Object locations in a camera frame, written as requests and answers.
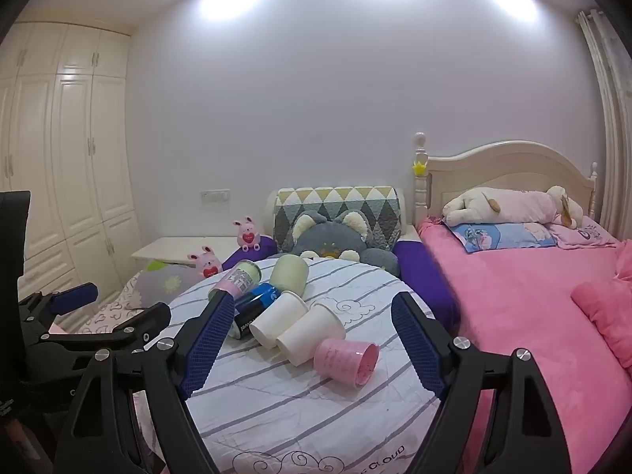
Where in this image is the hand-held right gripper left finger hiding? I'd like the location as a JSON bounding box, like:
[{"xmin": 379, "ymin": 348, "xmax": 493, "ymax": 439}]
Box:
[{"xmin": 66, "ymin": 289, "xmax": 235, "ymax": 474}]

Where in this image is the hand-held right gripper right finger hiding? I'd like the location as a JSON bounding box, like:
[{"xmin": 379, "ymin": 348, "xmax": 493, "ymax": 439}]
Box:
[{"xmin": 391, "ymin": 291, "xmax": 576, "ymax": 474}]

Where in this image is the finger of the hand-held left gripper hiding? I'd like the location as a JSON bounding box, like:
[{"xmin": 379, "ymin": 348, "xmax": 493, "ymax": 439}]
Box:
[
  {"xmin": 30, "ymin": 301, "xmax": 173, "ymax": 357},
  {"xmin": 19, "ymin": 282, "xmax": 99, "ymax": 331}
]

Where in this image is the pink cup with label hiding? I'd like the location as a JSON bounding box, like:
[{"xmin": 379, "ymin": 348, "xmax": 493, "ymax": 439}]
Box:
[{"xmin": 207, "ymin": 259, "xmax": 261, "ymax": 302}]

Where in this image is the white paper cup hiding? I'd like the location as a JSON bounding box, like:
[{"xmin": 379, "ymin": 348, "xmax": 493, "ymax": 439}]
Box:
[
  {"xmin": 248, "ymin": 290, "xmax": 309, "ymax": 349},
  {"xmin": 275, "ymin": 301, "xmax": 345, "ymax": 367}
]

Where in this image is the pink plastic cup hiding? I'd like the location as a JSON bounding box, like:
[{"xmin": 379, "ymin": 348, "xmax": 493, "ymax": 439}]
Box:
[{"xmin": 314, "ymin": 338, "xmax": 380, "ymax": 387}]

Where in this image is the pale green cup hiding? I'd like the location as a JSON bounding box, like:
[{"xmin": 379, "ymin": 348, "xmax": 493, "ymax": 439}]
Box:
[{"xmin": 269, "ymin": 253, "xmax": 310, "ymax": 297}]

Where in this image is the heart print sheet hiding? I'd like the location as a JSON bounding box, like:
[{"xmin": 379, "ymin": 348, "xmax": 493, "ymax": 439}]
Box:
[{"xmin": 79, "ymin": 276, "xmax": 151, "ymax": 337}]

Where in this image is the black drink can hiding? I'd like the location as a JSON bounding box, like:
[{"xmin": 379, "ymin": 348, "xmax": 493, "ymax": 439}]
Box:
[{"xmin": 228, "ymin": 299, "xmax": 270, "ymax": 340}]

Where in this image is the grey flower print cushion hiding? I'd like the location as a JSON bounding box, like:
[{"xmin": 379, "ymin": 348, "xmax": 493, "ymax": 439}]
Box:
[{"xmin": 133, "ymin": 259, "xmax": 206, "ymax": 307}]

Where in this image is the blue drink can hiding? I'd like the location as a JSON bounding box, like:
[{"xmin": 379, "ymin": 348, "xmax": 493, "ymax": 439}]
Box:
[{"xmin": 246, "ymin": 282, "xmax": 282, "ymax": 307}]

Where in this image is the pink pig toy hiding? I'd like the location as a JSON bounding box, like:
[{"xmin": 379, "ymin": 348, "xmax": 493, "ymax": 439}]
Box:
[
  {"xmin": 186, "ymin": 246, "xmax": 222, "ymax": 280},
  {"xmin": 233, "ymin": 216, "xmax": 263, "ymax": 252}
]

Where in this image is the white bedside table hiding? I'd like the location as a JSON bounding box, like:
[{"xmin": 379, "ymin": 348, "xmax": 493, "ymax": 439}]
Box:
[{"xmin": 131, "ymin": 236, "xmax": 244, "ymax": 263}]

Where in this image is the pink bed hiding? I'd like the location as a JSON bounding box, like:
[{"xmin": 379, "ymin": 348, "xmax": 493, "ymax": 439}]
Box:
[{"xmin": 417, "ymin": 214, "xmax": 632, "ymax": 474}]

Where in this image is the round table striped cloth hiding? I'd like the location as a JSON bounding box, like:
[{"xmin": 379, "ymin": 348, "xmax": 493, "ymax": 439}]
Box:
[{"xmin": 143, "ymin": 256, "xmax": 476, "ymax": 474}]

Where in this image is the cream wardrobe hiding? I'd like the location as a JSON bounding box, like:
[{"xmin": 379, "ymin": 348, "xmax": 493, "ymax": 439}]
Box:
[{"xmin": 0, "ymin": 22, "xmax": 145, "ymax": 309}]

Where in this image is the blue cartoon pillow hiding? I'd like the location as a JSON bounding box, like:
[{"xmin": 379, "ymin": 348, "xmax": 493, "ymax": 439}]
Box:
[{"xmin": 447, "ymin": 221, "xmax": 558, "ymax": 254}]

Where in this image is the grey cat plush cushion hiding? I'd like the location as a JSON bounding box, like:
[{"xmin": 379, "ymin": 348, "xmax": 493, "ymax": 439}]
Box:
[{"xmin": 286, "ymin": 210, "xmax": 400, "ymax": 277}]

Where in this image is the white plush dog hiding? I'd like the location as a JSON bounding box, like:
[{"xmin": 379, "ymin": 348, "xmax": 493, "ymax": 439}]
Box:
[{"xmin": 441, "ymin": 185, "xmax": 584, "ymax": 231}]

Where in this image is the triangle pattern quilted cover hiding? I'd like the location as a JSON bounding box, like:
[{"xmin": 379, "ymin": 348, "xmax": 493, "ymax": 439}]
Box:
[{"xmin": 274, "ymin": 186, "xmax": 404, "ymax": 254}]

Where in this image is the cream wooden headboard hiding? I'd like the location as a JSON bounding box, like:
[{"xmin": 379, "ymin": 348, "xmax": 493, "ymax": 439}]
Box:
[{"xmin": 412, "ymin": 132, "xmax": 599, "ymax": 226}]

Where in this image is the pink plush cushion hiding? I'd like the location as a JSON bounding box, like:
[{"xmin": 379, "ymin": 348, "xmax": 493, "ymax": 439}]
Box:
[{"xmin": 570, "ymin": 239, "xmax": 632, "ymax": 371}]

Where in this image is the pink printed pillow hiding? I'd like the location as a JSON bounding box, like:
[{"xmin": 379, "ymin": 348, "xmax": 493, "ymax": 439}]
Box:
[{"xmin": 548, "ymin": 214, "xmax": 618, "ymax": 249}]

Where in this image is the pale curtain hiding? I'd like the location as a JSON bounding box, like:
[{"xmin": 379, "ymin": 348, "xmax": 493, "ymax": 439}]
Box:
[{"xmin": 575, "ymin": 7, "xmax": 632, "ymax": 244}]

